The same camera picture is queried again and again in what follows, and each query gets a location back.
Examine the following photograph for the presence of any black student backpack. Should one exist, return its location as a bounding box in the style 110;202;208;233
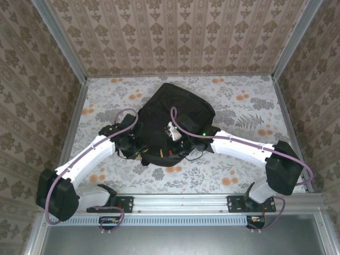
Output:
132;82;217;168

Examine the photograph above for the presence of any black wiring junction box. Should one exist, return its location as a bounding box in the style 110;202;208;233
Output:
98;216;123;231
245;215;266;230

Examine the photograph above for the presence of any grey metal front panel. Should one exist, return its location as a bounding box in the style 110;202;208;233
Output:
39;225;327;255

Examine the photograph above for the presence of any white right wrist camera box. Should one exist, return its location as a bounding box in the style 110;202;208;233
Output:
165;121;183;141

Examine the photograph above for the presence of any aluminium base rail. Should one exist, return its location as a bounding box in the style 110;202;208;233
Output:
39;193;324;213

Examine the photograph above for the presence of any aluminium table side rail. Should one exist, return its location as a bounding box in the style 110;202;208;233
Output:
50;78;90;194
272;75;315;193

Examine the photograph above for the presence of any grey slotted cable duct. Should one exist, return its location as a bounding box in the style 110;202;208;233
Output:
57;215;249;226

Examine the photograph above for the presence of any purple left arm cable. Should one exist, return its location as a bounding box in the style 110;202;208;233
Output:
45;108;139;234

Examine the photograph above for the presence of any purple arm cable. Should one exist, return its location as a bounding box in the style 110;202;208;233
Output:
169;106;315;231
45;108;139;234

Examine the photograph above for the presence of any aluminium frame corner post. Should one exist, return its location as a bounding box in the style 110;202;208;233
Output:
31;0;88;84
270;0;324;82

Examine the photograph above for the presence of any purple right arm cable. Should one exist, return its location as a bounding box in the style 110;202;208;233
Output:
169;106;315;231

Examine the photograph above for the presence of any aluminium front frame bar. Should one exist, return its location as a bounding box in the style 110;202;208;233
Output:
22;212;50;255
314;214;337;255

